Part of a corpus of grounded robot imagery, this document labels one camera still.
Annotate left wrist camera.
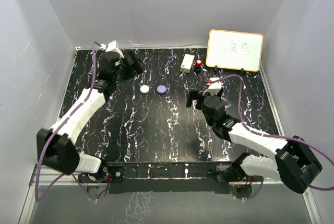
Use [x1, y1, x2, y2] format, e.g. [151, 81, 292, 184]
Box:
[100, 40, 124, 58]

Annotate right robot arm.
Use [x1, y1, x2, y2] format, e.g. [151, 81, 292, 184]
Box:
[186, 90, 323, 194]

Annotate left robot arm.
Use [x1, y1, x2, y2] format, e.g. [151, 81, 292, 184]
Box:
[37, 50, 144, 182]

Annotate white earbud charging case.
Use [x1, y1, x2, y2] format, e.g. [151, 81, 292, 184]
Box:
[140, 85, 150, 94]

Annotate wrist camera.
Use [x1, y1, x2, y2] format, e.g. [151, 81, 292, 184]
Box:
[100, 40, 124, 58]
[203, 77, 223, 97]

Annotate white green box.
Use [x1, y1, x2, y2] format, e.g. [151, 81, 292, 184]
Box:
[180, 54, 195, 73]

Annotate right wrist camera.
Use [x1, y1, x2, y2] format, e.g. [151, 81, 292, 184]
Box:
[203, 77, 223, 97]

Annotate white whiteboard yellow frame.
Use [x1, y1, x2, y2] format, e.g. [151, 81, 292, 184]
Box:
[206, 29, 264, 72]

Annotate aluminium frame rail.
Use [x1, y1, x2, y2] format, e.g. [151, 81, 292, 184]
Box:
[20, 162, 321, 223]

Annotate red emergency stop button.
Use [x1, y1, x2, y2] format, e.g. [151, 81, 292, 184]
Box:
[194, 60, 202, 73]

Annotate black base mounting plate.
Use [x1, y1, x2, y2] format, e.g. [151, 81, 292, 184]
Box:
[78, 161, 264, 195]

